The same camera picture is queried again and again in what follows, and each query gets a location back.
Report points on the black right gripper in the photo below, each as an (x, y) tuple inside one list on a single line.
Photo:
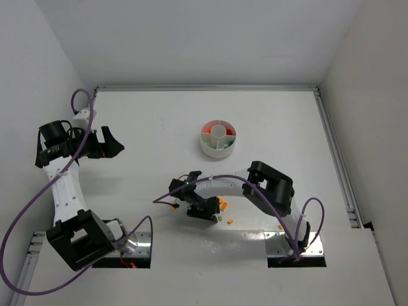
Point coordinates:
[(199, 210)]

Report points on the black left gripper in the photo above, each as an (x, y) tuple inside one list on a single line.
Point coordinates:
[(99, 146)]

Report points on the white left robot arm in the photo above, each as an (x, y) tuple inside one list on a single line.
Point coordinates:
[(78, 235)]

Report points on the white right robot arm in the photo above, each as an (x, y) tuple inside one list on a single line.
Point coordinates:
[(266, 188)]

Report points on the green legos in container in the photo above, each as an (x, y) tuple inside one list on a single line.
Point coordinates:
[(228, 144)]

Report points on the orange legos in container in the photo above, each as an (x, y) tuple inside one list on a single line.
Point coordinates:
[(206, 130)]

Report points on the yellow long lego brick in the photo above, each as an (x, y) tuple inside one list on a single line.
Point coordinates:
[(223, 206)]

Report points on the white divided round container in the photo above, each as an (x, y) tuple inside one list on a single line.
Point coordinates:
[(221, 133)]

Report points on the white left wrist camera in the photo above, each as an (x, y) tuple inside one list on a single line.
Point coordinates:
[(82, 118)]

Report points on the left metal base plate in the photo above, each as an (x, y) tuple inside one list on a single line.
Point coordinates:
[(137, 245)]

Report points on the metal base plate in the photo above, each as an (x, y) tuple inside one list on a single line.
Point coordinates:
[(277, 246), (137, 245)]

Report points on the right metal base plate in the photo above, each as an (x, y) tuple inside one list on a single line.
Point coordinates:
[(277, 246)]

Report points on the aluminium frame rail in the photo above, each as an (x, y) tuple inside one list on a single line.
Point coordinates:
[(339, 164)]

